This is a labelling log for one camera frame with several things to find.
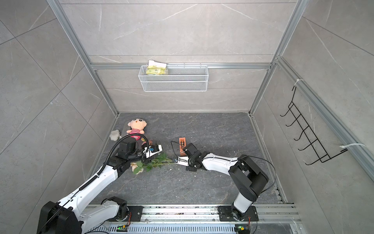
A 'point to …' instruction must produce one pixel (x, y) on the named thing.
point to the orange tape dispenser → (182, 141)
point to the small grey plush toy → (115, 135)
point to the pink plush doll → (137, 126)
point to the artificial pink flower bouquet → (161, 160)
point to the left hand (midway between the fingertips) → (161, 146)
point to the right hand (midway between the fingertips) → (188, 159)
